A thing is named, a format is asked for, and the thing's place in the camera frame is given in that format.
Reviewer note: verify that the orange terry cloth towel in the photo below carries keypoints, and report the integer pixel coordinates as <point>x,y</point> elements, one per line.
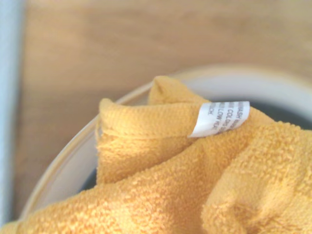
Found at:
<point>170,182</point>

